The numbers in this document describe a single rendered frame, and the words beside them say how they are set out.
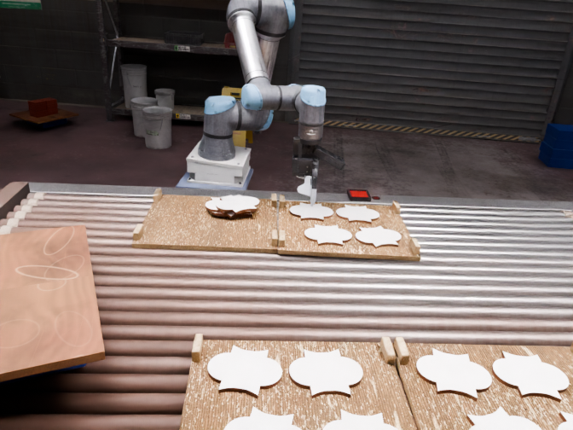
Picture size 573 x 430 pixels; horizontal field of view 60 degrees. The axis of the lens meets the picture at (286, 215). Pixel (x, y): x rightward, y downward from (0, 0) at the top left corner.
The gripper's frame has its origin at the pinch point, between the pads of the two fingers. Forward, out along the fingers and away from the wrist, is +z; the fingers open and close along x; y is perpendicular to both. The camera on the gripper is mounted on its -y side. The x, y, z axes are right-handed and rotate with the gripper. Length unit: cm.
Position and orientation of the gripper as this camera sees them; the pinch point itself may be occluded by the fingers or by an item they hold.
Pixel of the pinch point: (312, 197)
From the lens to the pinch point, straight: 162.5
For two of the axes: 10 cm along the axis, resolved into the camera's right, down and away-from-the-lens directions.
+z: -0.5, 9.0, 4.3
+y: -10.0, -0.4, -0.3
